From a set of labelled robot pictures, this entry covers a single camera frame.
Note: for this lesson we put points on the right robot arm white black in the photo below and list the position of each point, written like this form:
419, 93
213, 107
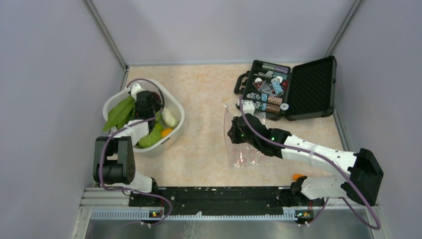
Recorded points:
355, 175

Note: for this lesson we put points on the white plastic basket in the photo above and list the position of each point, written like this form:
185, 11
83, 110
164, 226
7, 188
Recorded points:
171, 103

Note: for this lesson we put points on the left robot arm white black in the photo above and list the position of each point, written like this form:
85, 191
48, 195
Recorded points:
114, 164

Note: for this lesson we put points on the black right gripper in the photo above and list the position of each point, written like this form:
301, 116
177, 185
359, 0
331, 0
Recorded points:
233, 132

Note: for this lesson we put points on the clear zip top bag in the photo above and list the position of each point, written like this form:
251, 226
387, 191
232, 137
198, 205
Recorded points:
240, 155

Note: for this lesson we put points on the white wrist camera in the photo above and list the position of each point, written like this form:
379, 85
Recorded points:
248, 107
134, 89

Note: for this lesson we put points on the green cabbage toy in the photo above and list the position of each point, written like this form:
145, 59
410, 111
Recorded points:
150, 139

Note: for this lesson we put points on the orange object behind right arm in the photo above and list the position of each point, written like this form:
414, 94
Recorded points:
295, 177

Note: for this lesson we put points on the green leafy vegetable toy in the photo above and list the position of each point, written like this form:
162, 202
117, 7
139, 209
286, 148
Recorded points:
120, 114

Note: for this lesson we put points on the white radish toy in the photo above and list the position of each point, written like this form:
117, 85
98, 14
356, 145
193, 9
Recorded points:
169, 118

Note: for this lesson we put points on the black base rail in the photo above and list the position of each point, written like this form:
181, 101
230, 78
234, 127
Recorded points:
224, 201

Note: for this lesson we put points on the black poker chip case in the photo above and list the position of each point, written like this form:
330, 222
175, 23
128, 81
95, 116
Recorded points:
305, 91

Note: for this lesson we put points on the small green lime toy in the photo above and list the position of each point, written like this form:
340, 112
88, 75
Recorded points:
158, 126

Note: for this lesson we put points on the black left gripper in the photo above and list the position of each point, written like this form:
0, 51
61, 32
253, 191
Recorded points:
158, 106

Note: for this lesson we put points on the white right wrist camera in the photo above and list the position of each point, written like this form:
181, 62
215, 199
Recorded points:
248, 107

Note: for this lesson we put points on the small orange fruit toy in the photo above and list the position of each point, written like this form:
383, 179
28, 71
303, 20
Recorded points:
165, 132

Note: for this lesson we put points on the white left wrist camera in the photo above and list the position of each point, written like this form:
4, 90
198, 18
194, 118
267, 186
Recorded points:
134, 89

